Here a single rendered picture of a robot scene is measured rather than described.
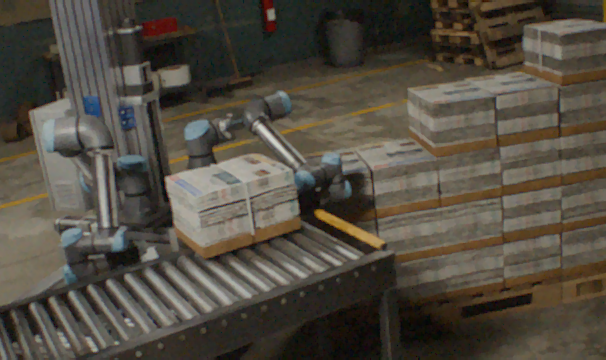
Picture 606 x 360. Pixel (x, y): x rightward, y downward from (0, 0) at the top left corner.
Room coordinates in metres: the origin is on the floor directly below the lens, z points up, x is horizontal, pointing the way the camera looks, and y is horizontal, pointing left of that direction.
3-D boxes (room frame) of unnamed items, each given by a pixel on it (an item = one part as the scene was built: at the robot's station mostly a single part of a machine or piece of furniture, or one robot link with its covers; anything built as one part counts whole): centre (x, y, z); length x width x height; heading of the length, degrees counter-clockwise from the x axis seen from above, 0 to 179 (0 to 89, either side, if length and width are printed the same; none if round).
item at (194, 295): (2.13, 0.39, 0.77); 0.47 x 0.05 x 0.05; 27
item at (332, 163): (2.78, -0.12, 0.90); 0.11 x 0.08 x 0.11; 130
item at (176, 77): (8.80, 1.91, 0.55); 1.80 x 0.70 x 1.09; 117
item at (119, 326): (2.01, 0.62, 0.77); 0.47 x 0.05 x 0.05; 27
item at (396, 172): (3.17, -0.57, 0.42); 1.17 x 0.39 x 0.83; 96
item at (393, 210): (3.17, -0.57, 0.40); 1.16 x 0.38 x 0.51; 96
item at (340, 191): (2.79, -0.14, 0.81); 0.11 x 0.08 x 0.09; 117
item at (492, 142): (3.19, -0.70, 0.86); 0.38 x 0.29 x 0.04; 6
